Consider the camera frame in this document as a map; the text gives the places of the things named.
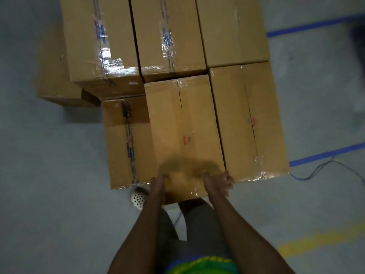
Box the person's right hand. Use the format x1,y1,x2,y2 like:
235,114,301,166
202,170,235,199

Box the person's left hand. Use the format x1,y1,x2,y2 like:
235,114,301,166
149,173,172,198

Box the brown carton with red label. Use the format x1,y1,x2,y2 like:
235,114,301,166
144,75,226,205

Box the person's left forearm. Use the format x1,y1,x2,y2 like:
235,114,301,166
107,194,167,274

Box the person's right forearm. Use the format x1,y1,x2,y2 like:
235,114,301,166
206,195,296,274

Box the white perforated clog shoe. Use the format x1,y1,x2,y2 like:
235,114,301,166
130,185,150,210

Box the grey shorts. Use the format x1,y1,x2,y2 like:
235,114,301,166
155,198,232,261

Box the green and yellow shirt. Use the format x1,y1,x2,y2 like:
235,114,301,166
165,255,238,274

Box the blue floor tape strip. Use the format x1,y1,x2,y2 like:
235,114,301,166
289,142,365,168
267,15,365,38

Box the stack of brown cardboard boxes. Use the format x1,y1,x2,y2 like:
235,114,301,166
34,0,290,190

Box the black cable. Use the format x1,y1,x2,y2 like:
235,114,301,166
289,157,365,183

